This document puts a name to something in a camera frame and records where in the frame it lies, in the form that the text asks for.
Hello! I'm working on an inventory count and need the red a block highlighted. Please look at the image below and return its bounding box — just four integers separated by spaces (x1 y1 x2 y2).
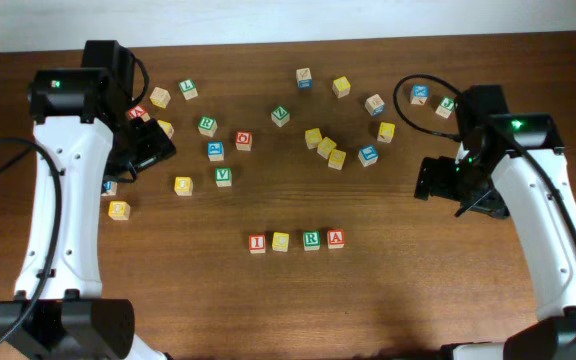
327 229 346 249
127 105 151 122

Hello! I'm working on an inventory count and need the red I letter block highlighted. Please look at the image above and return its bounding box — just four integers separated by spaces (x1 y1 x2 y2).
249 234 267 254

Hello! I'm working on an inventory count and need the green r block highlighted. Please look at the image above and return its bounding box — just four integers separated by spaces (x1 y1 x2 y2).
198 116 218 138
303 231 321 251

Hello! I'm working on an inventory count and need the yellow C letter block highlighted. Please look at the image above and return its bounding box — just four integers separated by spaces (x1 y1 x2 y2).
272 232 290 252

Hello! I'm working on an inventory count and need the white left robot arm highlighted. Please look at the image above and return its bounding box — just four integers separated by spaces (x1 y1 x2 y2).
0 40 175 359

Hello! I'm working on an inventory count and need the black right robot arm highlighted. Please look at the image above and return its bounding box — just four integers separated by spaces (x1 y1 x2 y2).
415 85 576 359

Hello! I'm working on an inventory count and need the yellow block upper left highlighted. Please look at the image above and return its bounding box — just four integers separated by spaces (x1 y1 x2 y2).
157 120 174 139

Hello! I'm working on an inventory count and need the plain wooden block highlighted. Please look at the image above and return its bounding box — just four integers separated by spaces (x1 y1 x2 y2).
149 87 171 109

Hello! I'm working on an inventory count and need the blue H block lower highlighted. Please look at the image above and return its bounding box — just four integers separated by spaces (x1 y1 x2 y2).
101 181 117 196

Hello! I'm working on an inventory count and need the yellow O block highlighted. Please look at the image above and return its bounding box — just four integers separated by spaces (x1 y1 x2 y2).
174 177 193 196

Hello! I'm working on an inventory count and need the green L block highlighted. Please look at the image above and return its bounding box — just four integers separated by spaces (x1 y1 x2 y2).
179 79 198 100

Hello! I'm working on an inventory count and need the blue block centre left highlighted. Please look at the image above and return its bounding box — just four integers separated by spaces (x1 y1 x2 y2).
207 142 225 162

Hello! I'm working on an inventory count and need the yellow D block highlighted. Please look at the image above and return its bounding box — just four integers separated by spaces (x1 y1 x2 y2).
108 201 131 221

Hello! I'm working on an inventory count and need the green J block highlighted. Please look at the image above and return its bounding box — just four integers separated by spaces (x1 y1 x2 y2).
435 97 455 119

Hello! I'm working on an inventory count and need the green V block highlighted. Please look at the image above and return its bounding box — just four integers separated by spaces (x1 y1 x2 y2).
215 167 232 187

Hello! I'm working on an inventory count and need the yellow block right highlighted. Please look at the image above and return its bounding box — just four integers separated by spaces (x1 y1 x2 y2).
377 122 396 143

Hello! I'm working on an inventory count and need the blue E block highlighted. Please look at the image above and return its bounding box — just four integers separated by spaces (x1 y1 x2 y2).
358 145 379 167

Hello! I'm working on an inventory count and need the blue X block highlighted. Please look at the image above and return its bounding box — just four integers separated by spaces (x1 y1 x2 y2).
410 84 429 105

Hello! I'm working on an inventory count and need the red O block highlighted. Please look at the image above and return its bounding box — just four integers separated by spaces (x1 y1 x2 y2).
235 131 252 151

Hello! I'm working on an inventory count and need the wooden block orange letter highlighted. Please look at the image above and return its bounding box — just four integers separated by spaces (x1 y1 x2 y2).
365 94 385 116

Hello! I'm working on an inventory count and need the yellow block cluster lower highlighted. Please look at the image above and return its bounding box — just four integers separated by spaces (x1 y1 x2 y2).
328 149 347 170

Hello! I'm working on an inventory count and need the yellow block cluster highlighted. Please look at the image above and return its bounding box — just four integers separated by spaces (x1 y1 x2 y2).
328 149 347 170
305 128 322 150
317 137 337 159

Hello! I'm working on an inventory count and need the green Z block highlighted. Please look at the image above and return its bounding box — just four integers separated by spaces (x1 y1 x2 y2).
271 106 290 127

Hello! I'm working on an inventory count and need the yellow block cluster middle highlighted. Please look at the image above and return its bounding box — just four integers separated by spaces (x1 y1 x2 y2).
317 137 337 159

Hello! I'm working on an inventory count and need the yellow block top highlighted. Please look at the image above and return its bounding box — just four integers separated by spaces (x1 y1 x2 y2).
332 76 351 98

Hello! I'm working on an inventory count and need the yellow block cluster left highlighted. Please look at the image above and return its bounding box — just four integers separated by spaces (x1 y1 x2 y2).
305 128 322 150

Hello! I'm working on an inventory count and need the wooden block blue side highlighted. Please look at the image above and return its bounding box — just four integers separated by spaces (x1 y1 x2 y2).
296 68 312 89

